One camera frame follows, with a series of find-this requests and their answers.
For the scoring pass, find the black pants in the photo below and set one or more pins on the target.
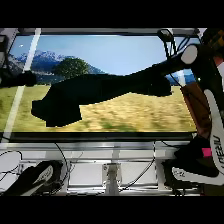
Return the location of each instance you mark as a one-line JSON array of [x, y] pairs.
[[66, 100]]

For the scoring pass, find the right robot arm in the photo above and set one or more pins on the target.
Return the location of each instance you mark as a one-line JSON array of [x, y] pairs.
[[180, 63]]

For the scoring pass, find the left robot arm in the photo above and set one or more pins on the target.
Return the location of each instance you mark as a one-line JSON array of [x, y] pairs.
[[37, 178]]

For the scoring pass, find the black garment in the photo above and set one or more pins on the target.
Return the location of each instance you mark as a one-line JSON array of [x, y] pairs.
[[191, 151]]

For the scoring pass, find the pink garment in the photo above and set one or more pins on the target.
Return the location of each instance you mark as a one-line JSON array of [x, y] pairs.
[[206, 152]]

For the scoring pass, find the checked garment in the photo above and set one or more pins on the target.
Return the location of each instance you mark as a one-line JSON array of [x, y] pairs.
[[216, 36]]

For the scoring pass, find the silver frame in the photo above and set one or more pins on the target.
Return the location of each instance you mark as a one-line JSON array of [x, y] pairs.
[[100, 146]]

